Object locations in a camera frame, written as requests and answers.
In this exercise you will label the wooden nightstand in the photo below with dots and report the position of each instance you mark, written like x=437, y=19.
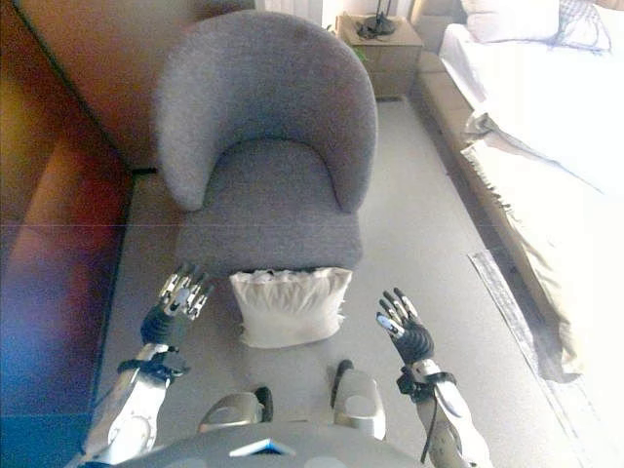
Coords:
x=390, y=63

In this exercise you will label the dark patterned throw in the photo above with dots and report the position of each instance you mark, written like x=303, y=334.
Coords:
x=580, y=24

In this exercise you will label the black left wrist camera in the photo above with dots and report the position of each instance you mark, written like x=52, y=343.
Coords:
x=170, y=366

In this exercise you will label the green potted plant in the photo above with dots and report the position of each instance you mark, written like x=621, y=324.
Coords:
x=361, y=54

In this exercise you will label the silver robot left leg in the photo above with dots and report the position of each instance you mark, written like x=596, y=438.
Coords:
x=234, y=409

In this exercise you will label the brown wooden wardrobe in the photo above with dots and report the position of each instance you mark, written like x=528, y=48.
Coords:
x=49, y=170

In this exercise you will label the black lamp base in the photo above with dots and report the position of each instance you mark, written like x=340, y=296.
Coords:
x=379, y=22

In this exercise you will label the white bed pillow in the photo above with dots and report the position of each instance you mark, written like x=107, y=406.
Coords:
x=507, y=19

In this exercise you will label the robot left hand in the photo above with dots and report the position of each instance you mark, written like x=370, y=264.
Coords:
x=166, y=317

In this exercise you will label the white fringed cushion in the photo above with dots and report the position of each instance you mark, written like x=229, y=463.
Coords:
x=287, y=307

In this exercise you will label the bed with white bedding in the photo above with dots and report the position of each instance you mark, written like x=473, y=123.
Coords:
x=560, y=146

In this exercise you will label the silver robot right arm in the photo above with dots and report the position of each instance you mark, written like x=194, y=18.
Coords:
x=448, y=419

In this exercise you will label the grey fabric armchair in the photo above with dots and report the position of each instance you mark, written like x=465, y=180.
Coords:
x=268, y=88

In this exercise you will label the grey patterned rug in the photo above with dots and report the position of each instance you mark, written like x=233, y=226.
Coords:
x=560, y=390

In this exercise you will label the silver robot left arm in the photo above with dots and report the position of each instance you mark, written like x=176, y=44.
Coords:
x=131, y=409

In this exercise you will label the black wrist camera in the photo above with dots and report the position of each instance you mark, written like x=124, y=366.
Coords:
x=170, y=366
x=407, y=382

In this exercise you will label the white curtain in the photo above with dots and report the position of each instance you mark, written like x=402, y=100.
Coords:
x=292, y=9

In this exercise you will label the grey robot torso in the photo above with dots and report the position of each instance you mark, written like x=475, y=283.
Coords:
x=244, y=451

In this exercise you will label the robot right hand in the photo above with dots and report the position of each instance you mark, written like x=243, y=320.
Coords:
x=414, y=336

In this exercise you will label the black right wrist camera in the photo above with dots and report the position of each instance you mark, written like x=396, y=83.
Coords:
x=407, y=382

